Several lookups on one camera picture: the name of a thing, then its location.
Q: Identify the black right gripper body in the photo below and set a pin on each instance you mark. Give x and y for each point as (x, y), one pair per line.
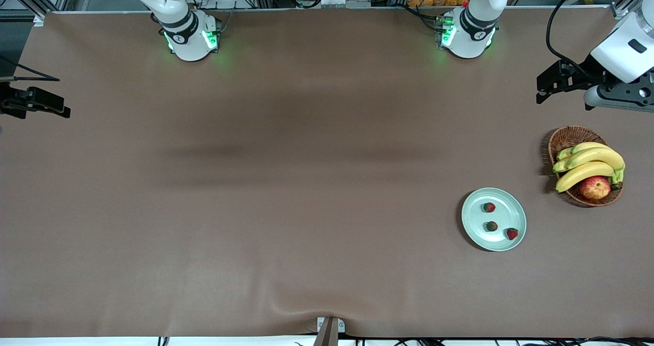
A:
(9, 104)

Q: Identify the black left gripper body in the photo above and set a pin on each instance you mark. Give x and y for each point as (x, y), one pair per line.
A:
(586, 73)

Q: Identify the red strawberry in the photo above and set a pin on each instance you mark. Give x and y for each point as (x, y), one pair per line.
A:
(512, 233)
(489, 207)
(491, 226)

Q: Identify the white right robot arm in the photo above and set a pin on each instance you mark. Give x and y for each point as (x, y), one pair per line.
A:
(189, 44)

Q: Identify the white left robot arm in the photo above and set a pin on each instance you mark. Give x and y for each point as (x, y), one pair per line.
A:
(472, 29)

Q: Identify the pale green round plate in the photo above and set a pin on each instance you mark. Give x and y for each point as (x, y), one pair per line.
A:
(503, 210)

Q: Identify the brown wicker basket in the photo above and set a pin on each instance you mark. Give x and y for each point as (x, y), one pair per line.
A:
(569, 137)

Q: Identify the yellow banana bunch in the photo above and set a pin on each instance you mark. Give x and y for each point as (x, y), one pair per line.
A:
(592, 157)

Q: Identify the red yellow apple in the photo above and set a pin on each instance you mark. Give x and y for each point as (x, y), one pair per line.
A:
(595, 187)

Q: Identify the white power strip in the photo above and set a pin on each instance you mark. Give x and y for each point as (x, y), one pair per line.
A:
(340, 1)

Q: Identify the brown table cloth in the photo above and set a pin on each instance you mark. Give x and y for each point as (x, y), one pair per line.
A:
(327, 233)

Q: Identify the grey metal clamp bracket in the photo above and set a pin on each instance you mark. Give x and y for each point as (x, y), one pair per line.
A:
(329, 333)

